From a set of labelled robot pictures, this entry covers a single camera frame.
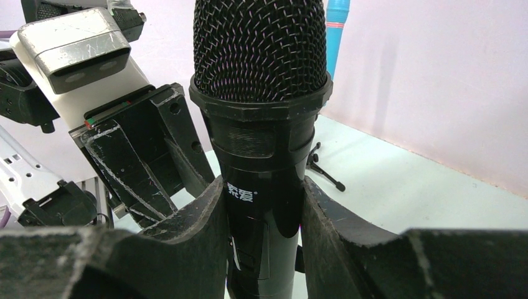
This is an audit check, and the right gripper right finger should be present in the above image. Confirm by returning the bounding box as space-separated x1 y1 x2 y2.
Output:
301 178 527 298

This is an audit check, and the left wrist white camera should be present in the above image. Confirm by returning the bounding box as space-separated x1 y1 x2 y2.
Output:
9 3 152 129

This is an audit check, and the black microphone orange end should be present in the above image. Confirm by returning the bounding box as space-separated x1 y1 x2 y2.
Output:
189 1 332 298

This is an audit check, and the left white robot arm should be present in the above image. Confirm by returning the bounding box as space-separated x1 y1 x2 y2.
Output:
1 1 214 228

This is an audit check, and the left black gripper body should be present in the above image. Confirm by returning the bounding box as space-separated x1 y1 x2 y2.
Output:
69 84 186 198

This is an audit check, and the blue toy microphone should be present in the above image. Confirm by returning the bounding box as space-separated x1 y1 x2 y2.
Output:
326 0 351 78

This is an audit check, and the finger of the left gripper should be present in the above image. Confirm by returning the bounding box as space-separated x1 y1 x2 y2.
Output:
150 83 215 197
80 121 177 229

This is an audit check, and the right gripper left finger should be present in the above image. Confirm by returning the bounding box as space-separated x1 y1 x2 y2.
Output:
1 178 229 298

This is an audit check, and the black tripod mic stand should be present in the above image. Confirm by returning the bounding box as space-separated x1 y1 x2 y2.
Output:
306 142 346 192

